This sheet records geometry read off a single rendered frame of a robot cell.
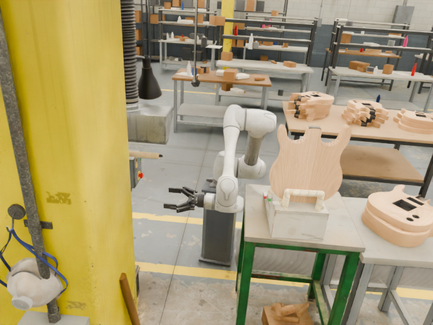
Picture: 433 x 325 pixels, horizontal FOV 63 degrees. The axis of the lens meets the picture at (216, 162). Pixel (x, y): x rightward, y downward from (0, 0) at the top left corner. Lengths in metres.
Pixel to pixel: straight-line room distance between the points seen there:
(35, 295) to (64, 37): 0.51
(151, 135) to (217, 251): 1.55
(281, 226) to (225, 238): 1.13
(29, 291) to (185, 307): 2.00
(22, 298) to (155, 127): 1.05
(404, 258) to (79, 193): 1.70
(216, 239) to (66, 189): 2.31
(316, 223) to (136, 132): 1.00
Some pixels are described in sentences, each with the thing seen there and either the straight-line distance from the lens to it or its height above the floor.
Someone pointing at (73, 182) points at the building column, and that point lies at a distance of 0.70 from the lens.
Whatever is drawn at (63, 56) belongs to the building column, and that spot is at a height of 1.95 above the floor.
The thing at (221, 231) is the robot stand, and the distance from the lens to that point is 2.87.
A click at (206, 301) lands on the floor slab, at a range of 2.79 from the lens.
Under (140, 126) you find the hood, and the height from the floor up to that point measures 1.47.
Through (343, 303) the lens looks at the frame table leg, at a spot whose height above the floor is 0.53.
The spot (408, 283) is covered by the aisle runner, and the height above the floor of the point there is 0.00.
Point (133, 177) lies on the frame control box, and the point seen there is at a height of 1.00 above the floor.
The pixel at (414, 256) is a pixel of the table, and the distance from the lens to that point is 2.12.
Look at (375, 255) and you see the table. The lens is 2.01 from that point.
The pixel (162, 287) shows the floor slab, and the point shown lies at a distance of 2.89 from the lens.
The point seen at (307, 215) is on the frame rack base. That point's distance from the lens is 1.83.
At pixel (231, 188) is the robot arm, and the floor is 1.21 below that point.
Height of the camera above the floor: 2.05
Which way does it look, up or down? 25 degrees down
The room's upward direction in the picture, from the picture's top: 4 degrees clockwise
